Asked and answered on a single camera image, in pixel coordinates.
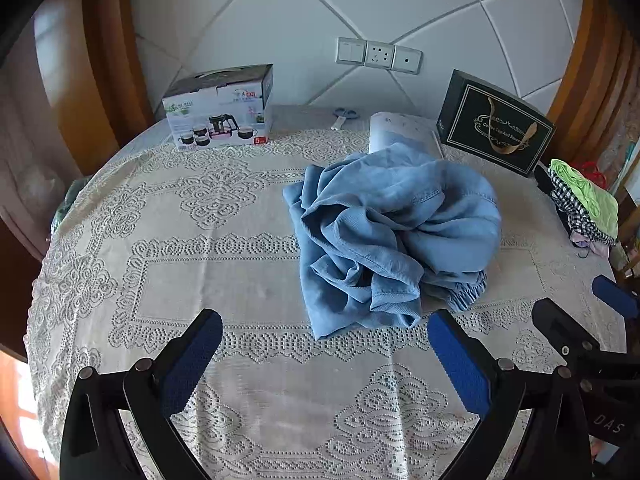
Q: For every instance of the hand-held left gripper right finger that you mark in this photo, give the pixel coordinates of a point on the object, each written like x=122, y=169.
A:
x=460, y=365

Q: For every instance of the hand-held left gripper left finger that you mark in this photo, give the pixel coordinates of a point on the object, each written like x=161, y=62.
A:
x=192, y=360

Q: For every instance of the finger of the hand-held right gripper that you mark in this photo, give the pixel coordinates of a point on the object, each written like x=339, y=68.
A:
x=557, y=322
x=615, y=296

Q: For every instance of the light blue pants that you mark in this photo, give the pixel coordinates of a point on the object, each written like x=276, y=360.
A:
x=390, y=230

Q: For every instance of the pink garment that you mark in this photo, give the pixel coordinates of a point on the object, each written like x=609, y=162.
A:
x=585, y=240

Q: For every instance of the cream lace tablecloth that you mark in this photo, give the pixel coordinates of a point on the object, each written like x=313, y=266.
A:
x=200, y=270

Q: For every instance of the lime green garment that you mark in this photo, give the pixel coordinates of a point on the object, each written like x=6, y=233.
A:
x=597, y=205

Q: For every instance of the black white checked garment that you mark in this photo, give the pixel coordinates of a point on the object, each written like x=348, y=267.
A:
x=575, y=207

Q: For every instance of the grey-green cloth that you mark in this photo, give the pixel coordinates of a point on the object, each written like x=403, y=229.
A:
x=67, y=200

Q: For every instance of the dark green gift bag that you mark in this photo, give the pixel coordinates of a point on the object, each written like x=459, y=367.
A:
x=500, y=125

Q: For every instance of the tea set carton box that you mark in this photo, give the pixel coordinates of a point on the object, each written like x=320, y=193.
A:
x=220, y=110

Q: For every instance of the wooden wall frame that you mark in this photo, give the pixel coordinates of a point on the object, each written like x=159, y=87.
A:
x=112, y=60
x=595, y=70

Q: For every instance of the white single-hole wall socket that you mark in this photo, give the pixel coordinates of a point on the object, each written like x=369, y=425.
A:
x=407, y=60

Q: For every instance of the white five-hole wall socket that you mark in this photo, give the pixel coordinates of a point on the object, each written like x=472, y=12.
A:
x=380, y=55

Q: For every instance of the white wall light switch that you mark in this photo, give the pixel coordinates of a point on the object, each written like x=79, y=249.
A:
x=351, y=51

